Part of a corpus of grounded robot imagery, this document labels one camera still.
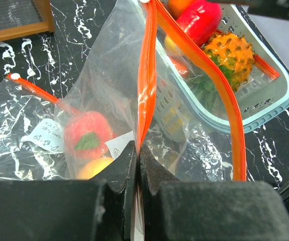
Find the orange fruit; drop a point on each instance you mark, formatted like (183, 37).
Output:
(178, 6)

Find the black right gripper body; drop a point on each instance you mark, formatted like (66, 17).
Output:
(278, 9)

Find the yellow lemon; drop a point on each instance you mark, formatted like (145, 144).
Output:
(171, 47)

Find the clear orange-zip bag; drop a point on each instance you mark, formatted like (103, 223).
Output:
(120, 77)

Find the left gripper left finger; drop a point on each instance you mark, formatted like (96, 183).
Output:
(101, 208)

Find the light blue plastic basket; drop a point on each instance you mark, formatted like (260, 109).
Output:
(192, 99)

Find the pink peach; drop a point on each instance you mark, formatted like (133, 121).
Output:
(86, 134)

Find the red bell pepper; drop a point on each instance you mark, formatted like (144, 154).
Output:
(199, 20)

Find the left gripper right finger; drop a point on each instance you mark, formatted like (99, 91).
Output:
(177, 210)

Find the wooden shelf rack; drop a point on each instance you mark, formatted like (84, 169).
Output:
(24, 18)

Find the small orange tangerine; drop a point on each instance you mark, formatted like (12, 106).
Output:
(181, 67)

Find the small orange pineapple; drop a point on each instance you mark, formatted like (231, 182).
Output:
(233, 55)

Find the yellow orange peach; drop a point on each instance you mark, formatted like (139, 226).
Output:
(94, 167)

